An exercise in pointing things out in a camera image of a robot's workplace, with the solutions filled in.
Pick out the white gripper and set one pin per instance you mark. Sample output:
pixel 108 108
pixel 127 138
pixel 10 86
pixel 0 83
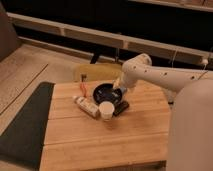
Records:
pixel 118 83

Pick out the black ceramic bowl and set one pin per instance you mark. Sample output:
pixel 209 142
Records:
pixel 106 92

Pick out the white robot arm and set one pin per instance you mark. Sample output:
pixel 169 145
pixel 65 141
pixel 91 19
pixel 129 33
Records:
pixel 190 138

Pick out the black rectangular bar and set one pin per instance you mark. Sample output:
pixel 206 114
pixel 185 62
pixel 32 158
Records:
pixel 121 108

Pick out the white paper cup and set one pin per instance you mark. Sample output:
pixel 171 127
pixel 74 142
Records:
pixel 106 109

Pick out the white plastic bottle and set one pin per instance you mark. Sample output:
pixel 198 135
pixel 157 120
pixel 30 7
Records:
pixel 87 106

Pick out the dark grey floor mat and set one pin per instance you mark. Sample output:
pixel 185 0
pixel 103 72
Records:
pixel 22 141

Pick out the red handled tool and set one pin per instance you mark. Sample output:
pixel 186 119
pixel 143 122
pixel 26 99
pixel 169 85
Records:
pixel 82 85

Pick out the white wall shelf rail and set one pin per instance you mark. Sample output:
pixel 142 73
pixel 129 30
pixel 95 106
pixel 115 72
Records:
pixel 139 45

